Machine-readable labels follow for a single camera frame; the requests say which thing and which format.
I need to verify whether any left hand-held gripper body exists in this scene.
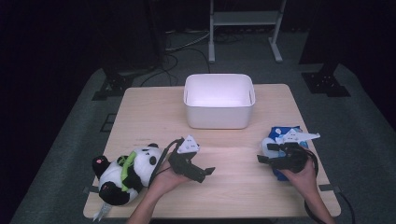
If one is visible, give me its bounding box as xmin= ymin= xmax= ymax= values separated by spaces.
xmin=167 ymin=134 xmax=207 ymax=181

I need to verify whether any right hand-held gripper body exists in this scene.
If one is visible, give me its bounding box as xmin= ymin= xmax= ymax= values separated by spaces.
xmin=270 ymin=129 xmax=321 ymax=173

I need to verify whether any blue wet wipes pack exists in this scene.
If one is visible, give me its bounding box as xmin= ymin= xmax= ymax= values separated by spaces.
xmin=268 ymin=125 xmax=312 ymax=182

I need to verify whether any panda plush toy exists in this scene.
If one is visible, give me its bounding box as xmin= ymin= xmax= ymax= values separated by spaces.
xmin=92 ymin=142 xmax=165 ymax=222

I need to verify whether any white plastic storage bin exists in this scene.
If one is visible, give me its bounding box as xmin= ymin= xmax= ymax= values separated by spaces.
xmin=182 ymin=73 xmax=257 ymax=130

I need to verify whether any person's left hand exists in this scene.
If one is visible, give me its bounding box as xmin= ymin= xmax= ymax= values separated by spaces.
xmin=148 ymin=161 xmax=191 ymax=197

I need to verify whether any person's right hand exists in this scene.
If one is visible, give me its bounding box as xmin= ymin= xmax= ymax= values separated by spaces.
xmin=280 ymin=156 xmax=319 ymax=196

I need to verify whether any white round object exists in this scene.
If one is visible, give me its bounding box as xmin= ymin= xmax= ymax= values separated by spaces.
xmin=261 ymin=137 xmax=278 ymax=159

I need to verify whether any black stand base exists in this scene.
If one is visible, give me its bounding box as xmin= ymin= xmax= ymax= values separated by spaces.
xmin=92 ymin=69 xmax=134 ymax=102
xmin=301 ymin=62 xmax=352 ymax=98

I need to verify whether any white metal stand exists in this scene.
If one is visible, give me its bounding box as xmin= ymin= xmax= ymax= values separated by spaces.
xmin=207 ymin=0 xmax=288 ymax=64

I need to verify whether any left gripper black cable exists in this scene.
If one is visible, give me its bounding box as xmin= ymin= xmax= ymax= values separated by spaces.
xmin=148 ymin=137 xmax=185 ymax=188

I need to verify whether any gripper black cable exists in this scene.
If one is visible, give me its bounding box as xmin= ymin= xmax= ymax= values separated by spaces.
xmin=303 ymin=148 xmax=320 ymax=224
xmin=148 ymin=137 xmax=185 ymax=188

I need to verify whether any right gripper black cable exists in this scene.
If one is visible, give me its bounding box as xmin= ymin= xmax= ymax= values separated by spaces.
xmin=303 ymin=148 xmax=320 ymax=224

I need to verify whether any thin black cable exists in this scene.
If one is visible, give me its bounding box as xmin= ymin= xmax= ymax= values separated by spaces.
xmin=337 ymin=190 xmax=357 ymax=224

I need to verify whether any black floor cable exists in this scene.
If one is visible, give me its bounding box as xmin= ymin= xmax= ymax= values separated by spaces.
xmin=139 ymin=53 xmax=180 ymax=88
xmin=164 ymin=47 xmax=212 ymax=75

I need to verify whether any grey floor cable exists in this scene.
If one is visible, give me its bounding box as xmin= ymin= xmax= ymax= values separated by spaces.
xmin=164 ymin=29 xmax=211 ymax=52

